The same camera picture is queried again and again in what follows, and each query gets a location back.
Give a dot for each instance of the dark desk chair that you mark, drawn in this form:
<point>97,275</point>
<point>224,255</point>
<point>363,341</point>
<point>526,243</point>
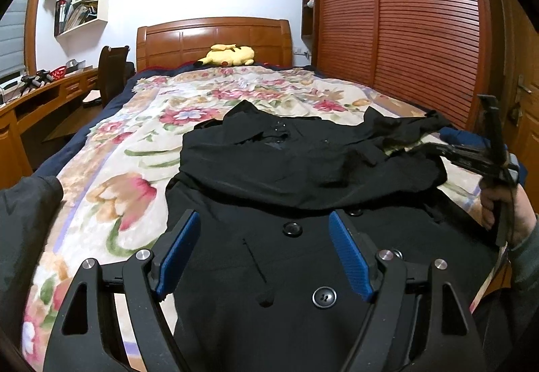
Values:
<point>111,68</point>

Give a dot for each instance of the black coat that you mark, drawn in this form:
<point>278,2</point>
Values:
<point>273,170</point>

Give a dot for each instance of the wooden bed headboard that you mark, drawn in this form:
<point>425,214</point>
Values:
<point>210,33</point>

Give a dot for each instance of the window blind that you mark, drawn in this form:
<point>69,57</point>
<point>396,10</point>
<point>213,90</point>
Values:
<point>14,39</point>

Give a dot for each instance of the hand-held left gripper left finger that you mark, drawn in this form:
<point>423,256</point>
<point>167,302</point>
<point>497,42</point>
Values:
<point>177,258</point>

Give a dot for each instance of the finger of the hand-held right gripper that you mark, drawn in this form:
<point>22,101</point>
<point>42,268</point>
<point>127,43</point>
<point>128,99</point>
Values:
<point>433,151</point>

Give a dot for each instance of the red basket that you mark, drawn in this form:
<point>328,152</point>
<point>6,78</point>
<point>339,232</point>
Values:
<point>59,73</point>

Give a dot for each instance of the wall socket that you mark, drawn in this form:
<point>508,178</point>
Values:
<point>302,52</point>

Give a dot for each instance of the wooden door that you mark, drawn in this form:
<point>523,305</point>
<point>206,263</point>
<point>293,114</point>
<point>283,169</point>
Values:
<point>522,39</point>

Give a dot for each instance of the white wall shelf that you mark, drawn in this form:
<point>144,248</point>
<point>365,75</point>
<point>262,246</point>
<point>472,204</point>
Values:
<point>90,3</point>

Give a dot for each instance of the person's right hand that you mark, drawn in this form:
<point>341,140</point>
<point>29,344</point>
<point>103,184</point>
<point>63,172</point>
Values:
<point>524,212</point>

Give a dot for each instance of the wooden louvered wardrobe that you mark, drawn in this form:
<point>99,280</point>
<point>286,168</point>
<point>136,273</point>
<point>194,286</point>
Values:
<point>400,18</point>

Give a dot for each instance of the yellow plush toy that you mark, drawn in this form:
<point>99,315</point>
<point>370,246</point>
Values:
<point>227,55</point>

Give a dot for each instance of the person's left forearm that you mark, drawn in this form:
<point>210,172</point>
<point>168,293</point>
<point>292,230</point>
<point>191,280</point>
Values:
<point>25,237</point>

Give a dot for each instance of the person's right forearm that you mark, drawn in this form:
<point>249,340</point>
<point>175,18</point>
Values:
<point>526,262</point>

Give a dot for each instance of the wooden desk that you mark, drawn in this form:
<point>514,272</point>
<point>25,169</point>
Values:
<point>46,92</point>

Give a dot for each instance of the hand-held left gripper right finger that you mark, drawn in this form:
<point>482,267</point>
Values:
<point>351,258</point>

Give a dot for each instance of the person's dark clothing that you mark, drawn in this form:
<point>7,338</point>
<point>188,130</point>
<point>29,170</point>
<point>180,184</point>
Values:
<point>509,334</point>

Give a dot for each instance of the floral blanket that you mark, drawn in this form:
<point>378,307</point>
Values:
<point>126,170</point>

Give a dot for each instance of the black device on desk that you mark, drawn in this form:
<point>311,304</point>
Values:
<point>36,80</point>

